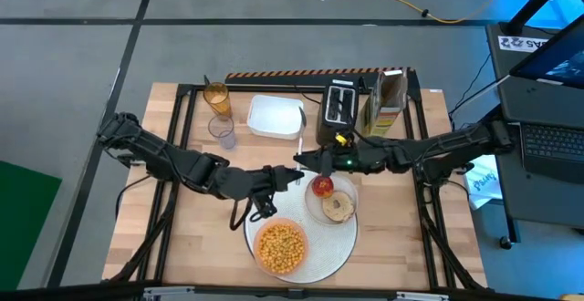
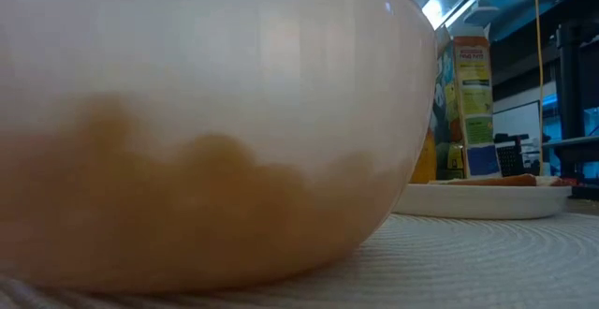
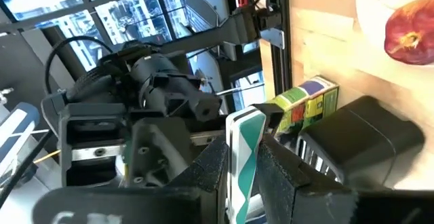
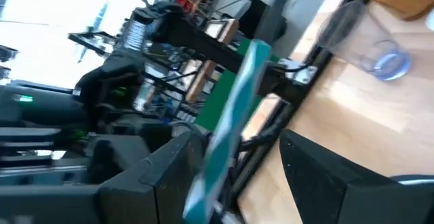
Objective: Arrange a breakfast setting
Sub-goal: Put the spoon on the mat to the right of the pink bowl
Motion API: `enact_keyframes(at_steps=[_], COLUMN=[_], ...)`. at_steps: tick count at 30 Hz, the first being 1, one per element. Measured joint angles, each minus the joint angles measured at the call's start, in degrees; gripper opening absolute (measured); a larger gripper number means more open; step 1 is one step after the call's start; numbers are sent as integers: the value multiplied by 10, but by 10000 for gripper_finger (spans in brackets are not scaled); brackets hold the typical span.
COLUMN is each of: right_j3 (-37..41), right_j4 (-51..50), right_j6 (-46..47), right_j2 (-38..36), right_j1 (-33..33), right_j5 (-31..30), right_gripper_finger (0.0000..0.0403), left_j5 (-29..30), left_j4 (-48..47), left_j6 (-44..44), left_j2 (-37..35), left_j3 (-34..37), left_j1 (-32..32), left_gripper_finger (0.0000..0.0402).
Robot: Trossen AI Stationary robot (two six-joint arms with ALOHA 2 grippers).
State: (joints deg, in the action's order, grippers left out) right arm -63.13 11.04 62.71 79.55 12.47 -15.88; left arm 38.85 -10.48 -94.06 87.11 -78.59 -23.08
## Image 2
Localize panda cereal box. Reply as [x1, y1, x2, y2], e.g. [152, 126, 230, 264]
[430, 35, 503, 183]

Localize toast slice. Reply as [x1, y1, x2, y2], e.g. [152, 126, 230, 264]
[428, 173, 573, 188]

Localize translucent white bowl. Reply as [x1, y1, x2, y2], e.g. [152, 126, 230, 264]
[0, 0, 439, 295]

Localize brown cereal pieces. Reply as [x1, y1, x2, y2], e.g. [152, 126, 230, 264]
[0, 96, 413, 291]

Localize small white plate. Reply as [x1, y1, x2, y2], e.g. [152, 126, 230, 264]
[391, 182, 574, 221]

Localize white round plate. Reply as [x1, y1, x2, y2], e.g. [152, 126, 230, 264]
[0, 212, 599, 309]

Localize black perforated device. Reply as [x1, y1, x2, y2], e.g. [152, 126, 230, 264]
[494, 132, 551, 178]

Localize whiteboard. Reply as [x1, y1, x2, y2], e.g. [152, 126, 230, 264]
[491, 99, 543, 137]

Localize grey shelf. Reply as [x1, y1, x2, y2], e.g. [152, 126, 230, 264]
[541, 134, 599, 163]

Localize grey ceiling duct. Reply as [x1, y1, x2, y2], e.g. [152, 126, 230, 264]
[381, 0, 575, 38]

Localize yellow hanging cable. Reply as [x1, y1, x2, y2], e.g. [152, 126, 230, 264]
[533, 0, 548, 177]

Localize black room post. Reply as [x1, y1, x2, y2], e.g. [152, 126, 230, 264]
[555, 21, 583, 179]

